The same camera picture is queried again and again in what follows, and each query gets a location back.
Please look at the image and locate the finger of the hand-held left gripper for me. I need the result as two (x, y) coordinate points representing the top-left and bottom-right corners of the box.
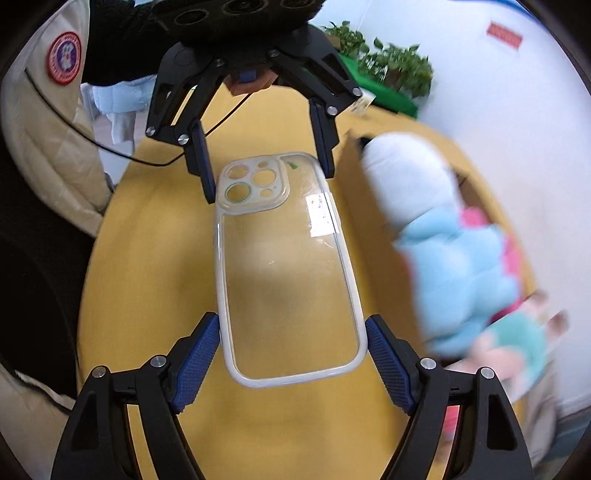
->
(274, 28), (364, 180)
(145, 45), (232, 205)

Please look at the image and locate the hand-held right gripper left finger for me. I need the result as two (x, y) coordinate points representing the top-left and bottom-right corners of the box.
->
(51, 311), (222, 480)

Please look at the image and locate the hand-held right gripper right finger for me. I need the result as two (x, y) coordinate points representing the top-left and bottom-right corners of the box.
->
(365, 315), (536, 480)

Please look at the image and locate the cardboard box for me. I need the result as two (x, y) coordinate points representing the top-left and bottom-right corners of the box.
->
(339, 129), (571, 467)

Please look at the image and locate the clear phone case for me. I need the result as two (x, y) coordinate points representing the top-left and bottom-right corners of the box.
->
(213, 151), (369, 389)

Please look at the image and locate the white and blue plush toy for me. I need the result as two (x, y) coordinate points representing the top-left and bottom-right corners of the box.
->
(360, 131), (525, 358)

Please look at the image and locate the person's left forearm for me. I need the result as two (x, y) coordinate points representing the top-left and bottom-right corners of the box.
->
(85, 0), (185, 88)

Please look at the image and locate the person's left hand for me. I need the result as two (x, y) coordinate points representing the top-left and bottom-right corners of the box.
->
(229, 68), (279, 97)

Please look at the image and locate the green plant stand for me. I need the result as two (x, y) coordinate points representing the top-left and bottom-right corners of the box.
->
(337, 48), (419, 116)

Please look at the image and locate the green potted plant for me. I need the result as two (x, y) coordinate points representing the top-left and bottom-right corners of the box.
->
(360, 39), (435, 99)
(321, 21), (370, 60)

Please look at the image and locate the teal dress doll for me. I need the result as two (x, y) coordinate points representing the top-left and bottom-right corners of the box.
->
(466, 291), (571, 398)

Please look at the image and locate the beige padded jacket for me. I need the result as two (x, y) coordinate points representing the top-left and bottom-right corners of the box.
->
(0, 0), (118, 421)

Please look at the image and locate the black cable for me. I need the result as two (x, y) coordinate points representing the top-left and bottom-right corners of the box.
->
(25, 69), (254, 168)

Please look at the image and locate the red wall notice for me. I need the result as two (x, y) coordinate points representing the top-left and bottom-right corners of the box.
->
(487, 21), (523, 49)

